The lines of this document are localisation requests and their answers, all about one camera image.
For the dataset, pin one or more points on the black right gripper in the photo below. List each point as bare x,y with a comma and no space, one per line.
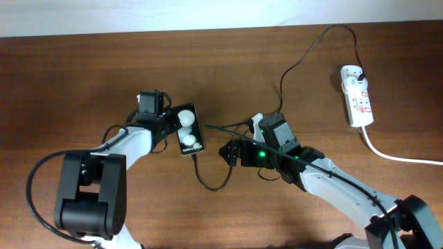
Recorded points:
248,160

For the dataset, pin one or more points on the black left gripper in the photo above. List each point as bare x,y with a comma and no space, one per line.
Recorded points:
175,122

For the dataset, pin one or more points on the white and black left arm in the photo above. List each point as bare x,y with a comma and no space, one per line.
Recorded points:
91,203

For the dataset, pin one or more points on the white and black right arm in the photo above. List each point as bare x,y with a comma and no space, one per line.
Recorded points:
388,222

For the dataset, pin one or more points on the white power strip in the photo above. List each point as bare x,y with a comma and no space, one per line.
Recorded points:
355,88

